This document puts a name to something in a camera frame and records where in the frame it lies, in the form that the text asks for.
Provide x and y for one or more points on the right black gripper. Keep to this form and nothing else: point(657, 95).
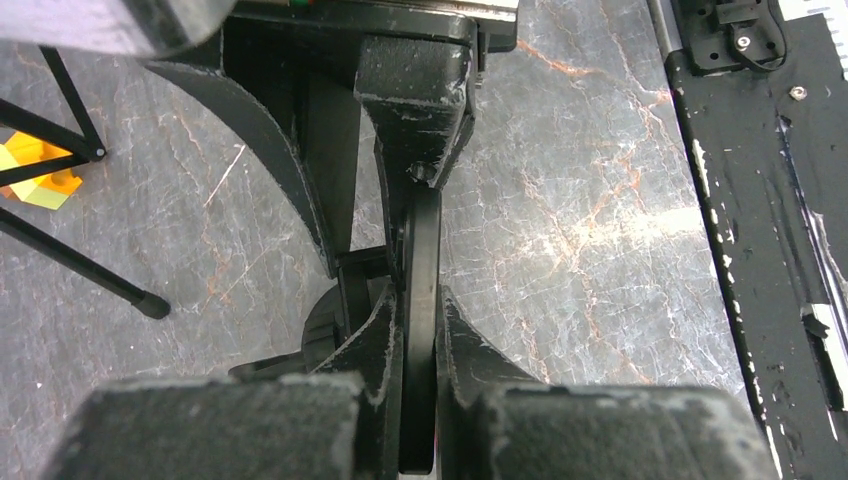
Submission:
point(411, 64)

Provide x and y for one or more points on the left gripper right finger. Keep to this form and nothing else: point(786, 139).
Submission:
point(472, 376)

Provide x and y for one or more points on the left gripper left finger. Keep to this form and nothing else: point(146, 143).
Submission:
point(374, 355)

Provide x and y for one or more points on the black round-base phone stand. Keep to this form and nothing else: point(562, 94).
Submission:
point(338, 314)

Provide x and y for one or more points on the black smartphone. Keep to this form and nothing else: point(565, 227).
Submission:
point(419, 248)

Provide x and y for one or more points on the black music stand tripod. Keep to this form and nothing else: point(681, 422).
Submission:
point(87, 147)

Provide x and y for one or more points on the orange yellow block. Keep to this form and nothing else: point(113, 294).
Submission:
point(36, 184)

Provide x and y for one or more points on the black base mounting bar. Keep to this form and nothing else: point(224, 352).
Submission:
point(760, 92)

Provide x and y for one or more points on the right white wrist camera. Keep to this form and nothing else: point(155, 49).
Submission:
point(140, 29)

